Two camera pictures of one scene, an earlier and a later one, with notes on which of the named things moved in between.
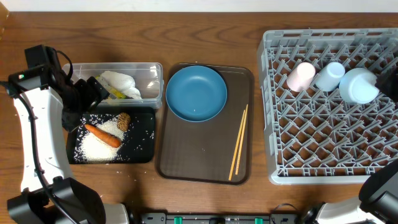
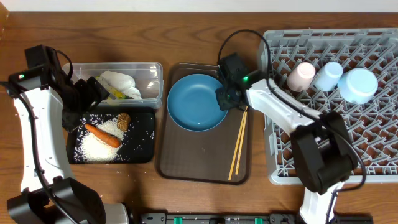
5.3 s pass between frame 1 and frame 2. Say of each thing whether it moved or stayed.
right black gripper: moved
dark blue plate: moved
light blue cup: stayed
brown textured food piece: stayed
